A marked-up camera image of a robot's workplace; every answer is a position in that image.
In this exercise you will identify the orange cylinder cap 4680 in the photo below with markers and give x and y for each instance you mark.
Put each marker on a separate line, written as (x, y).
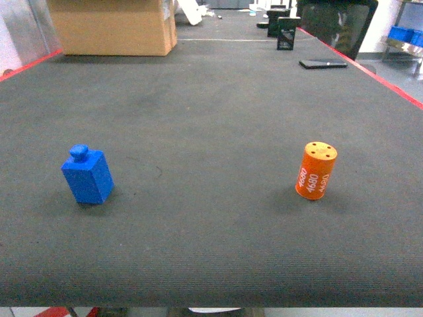
(315, 170)

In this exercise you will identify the blue bottle-shaped plastic part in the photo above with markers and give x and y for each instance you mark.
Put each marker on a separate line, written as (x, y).
(87, 174)

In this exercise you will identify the black phone on table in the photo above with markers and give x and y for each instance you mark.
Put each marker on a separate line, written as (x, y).
(323, 63)

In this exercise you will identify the black stand near front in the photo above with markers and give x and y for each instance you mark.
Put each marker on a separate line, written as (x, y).
(286, 32)

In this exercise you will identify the black stand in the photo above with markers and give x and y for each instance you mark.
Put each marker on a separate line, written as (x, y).
(273, 16)
(286, 32)

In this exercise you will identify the large cardboard box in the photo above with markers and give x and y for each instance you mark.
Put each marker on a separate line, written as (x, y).
(133, 28)

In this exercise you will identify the black stand behind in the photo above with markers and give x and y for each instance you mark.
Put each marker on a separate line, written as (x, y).
(273, 16)

